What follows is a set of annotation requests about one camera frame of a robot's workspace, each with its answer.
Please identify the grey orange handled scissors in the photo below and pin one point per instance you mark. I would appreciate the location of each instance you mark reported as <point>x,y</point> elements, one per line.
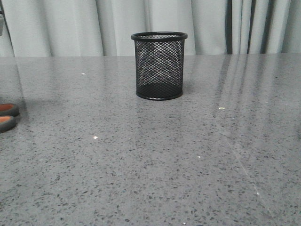
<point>8,113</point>

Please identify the black mesh pen bucket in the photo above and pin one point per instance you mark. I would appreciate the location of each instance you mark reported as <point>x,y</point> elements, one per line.
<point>159,60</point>

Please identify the grey pleated curtain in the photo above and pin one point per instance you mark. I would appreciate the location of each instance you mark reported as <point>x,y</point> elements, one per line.
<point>78,28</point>

